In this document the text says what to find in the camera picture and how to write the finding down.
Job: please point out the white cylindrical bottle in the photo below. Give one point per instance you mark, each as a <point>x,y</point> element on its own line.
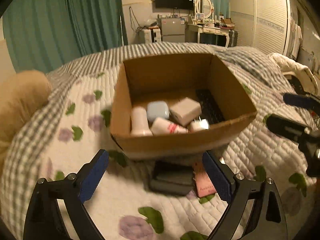
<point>139,122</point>

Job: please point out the brown cardboard box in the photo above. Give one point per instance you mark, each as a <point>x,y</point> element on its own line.
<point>171,78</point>

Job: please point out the black power adapter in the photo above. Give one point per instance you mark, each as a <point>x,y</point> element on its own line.
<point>173,179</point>

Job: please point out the white tube with label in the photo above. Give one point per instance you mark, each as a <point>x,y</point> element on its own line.
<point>162,126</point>

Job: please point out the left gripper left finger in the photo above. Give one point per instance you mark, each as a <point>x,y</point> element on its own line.
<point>44,219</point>

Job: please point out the white padded jacket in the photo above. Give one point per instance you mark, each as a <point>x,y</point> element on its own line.
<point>300,71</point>

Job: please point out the small white plug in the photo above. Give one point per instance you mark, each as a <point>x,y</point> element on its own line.
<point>198,125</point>

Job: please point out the grey checked bed sheet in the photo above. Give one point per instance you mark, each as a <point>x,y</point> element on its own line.
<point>25,155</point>

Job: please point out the pink glitter notebook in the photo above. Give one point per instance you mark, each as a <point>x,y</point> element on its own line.
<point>204,186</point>

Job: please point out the white storage cabinet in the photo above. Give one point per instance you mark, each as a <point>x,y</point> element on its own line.
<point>152,35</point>

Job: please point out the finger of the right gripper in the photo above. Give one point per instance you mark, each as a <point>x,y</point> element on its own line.
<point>288,129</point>
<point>307,101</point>

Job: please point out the white oval mirror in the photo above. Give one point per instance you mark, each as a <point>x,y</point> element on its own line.
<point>204,9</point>

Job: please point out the silver mini fridge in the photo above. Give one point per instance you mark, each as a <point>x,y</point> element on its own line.
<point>172,30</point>

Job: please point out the white charger block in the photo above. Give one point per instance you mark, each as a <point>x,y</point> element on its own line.
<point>185,111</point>

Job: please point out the green curtain left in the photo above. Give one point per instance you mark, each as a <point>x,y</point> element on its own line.
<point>45,34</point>

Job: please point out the floral white quilt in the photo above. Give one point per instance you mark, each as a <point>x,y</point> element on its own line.
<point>123,207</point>

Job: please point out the white louvered wardrobe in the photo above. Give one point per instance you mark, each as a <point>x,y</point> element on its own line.
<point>262,24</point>

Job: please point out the white dressing table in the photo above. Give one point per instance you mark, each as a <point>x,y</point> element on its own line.
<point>205,29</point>

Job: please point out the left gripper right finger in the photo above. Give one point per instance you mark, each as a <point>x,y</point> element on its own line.
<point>267,218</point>

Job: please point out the black remote control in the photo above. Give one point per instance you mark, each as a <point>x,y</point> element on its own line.
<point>210,109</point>

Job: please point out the tan pillow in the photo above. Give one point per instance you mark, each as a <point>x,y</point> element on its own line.
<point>21,96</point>

